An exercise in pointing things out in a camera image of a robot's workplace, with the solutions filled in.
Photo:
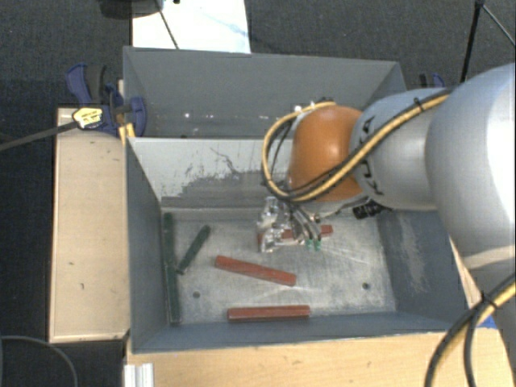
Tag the grey metal bin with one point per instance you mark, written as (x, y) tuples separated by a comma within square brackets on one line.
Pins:
[(258, 95)]

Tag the red-brown flat block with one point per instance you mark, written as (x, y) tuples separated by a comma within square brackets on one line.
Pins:
[(255, 271), (325, 230), (268, 313)]

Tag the pale wood flat board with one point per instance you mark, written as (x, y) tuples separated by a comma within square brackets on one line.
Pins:
[(90, 224)]

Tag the dark green flat block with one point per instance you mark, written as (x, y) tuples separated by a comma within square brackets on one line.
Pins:
[(194, 248), (171, 272)]

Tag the black cylinder on white bracket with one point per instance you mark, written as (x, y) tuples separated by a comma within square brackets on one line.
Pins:
[(366, 210)]

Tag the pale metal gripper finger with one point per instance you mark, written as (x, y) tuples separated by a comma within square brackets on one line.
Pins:
[(271, 242), (267, 221)]

